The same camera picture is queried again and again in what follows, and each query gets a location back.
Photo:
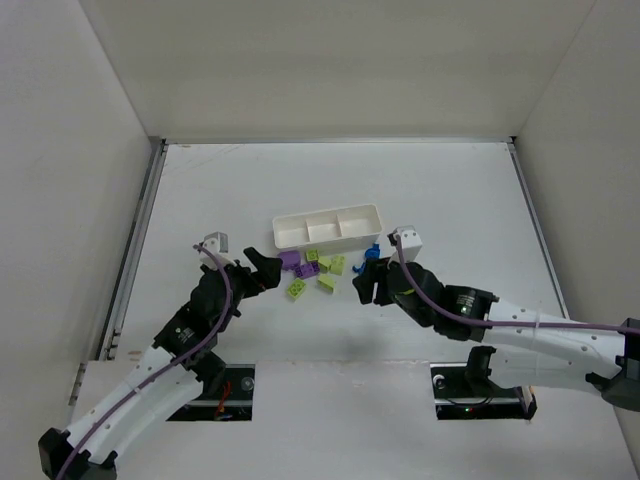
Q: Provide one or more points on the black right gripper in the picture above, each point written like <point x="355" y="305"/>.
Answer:
<point x="383" y="282"/>

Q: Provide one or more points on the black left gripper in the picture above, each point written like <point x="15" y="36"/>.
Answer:
<point x="248" y="279"/>

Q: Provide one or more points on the small blue lego piece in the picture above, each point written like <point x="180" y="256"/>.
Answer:
<point x="358" y="269"/>

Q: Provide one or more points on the blue arch lego piece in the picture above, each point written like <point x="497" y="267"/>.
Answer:
<point x="373" y="252"/>

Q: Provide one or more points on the purple rounded lego brick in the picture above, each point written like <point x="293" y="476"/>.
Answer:
<point x="291" y="259"/>

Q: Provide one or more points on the green two-stud lego brick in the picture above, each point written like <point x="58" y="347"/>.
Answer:
<point x="296" y="289"/>

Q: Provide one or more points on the green sloped lego brick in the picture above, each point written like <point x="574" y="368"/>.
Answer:
<point x="326" y="283"/>

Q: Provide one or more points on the purple lego plate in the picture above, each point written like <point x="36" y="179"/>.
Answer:
<point x="306" y="270"/>

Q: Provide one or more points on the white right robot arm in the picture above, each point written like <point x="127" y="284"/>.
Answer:
<point x="513" y="346"/>

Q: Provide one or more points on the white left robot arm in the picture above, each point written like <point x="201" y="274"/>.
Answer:
<point x="178" y="367"/>

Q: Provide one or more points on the white three-compartment tray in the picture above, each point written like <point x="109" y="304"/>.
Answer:
<point x="344" y="228"/>

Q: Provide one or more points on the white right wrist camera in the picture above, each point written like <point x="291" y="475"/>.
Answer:
<point x="410" y="242"/>

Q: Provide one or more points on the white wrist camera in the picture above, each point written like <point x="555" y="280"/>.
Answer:
<point x="215" y="246"/>
<point x="410" y="242"/>

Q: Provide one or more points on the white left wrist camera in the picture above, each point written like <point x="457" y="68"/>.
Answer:
<point x="215" y="246"/>

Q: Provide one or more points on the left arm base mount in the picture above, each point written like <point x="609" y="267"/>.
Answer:
<point x="232" y="401"/>

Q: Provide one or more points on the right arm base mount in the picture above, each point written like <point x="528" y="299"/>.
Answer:
<point x="464" y="391"/>

